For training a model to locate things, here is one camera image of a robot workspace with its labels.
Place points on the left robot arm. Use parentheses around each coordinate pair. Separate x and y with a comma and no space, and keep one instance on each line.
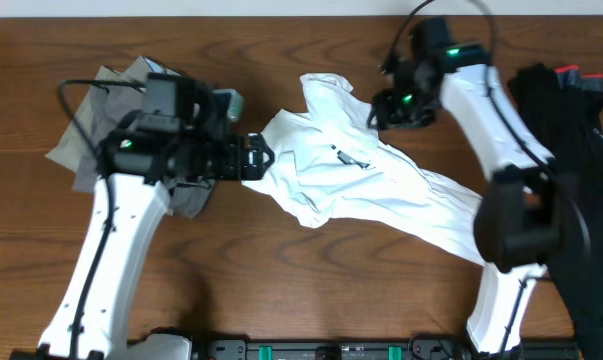
(181,132)

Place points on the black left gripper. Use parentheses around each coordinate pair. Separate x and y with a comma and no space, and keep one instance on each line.
(246,157)

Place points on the grey folded shorts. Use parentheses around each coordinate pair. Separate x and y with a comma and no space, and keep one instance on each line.
(187,199)

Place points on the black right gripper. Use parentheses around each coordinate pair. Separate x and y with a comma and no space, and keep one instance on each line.
(383,105)

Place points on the black garment with red trim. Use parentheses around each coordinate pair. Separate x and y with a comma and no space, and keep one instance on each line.
(562,108)

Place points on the white t-shirt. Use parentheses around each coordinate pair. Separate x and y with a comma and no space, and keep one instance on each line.
(329,164)

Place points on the beige folded garment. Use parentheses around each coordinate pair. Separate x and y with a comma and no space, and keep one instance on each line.
(68,145)

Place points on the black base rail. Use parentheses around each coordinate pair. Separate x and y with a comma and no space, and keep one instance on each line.
(331,350)

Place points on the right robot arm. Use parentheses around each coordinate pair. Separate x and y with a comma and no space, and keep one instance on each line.
(528,209)

